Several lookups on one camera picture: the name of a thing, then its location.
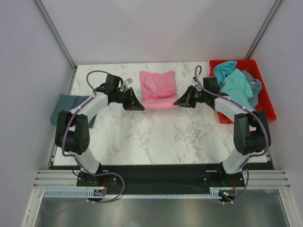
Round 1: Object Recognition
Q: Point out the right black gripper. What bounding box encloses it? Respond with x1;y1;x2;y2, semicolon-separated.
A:
174;85;208;109

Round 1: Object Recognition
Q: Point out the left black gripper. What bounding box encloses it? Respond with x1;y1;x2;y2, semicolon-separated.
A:
114;88;144;112

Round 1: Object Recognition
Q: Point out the pink t shirt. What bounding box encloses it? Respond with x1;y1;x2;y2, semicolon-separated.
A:
140;71;178;110

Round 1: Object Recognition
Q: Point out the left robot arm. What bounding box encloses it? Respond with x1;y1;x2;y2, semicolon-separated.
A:
55;70;145;186

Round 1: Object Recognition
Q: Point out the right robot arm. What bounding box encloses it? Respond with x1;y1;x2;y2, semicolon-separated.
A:
173;77;271;186

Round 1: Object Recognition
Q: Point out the teal t shirt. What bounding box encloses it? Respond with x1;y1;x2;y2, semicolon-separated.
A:
214;61;254;110

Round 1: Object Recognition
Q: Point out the folded dark blue t shirt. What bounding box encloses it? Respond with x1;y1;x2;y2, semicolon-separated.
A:
50;94;89;126

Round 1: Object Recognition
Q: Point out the grey blue t shirt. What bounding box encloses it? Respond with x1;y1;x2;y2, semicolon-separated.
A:
242;70;262;108

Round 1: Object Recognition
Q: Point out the red plastic bin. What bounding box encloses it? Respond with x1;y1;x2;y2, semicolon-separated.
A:
209;59;276;124

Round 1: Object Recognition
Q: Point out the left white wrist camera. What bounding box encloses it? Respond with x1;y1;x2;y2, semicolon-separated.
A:
123;78;133;87

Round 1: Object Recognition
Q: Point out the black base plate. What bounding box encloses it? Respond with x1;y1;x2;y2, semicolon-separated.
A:
77;164;245;195

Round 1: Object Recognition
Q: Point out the aluminium frame rail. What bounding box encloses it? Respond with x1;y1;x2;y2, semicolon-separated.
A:
34;170;290;189

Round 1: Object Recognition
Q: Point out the white slotted cable duct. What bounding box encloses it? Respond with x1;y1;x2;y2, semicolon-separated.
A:
43;188;235;199

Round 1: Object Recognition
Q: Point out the right corner aluminium post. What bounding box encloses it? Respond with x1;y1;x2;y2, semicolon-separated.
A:
244;0;284;60

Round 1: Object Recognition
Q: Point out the corner aluminium post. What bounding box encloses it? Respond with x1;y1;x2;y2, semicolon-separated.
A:
33;0;77;71
244;0;284;60

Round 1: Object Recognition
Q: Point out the left corner aluminium post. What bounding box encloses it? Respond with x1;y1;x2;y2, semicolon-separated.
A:
33;0;77;71

